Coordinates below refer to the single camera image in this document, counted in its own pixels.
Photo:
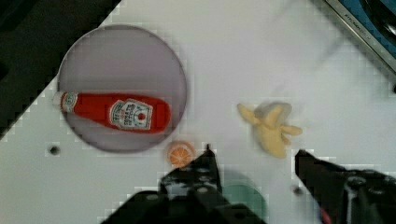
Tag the orange slice toy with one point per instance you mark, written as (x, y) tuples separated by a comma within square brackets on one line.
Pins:
[(180, 153)]

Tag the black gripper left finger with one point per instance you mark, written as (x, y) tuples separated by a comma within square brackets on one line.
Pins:
[(191, 194)]

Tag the red plush ketchup bottle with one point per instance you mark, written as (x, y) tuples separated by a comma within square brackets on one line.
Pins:
[(127, 112)]

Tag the peeled plush banana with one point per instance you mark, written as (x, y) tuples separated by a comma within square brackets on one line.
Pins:
[(270, 128)]

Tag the green measuring cup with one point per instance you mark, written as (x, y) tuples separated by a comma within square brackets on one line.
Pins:
[(239, 188)]

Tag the grey round plate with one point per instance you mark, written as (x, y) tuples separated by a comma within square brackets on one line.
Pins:
[(123, 59)]

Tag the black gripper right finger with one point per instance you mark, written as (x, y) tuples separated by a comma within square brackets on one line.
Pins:
[(347, 196)]

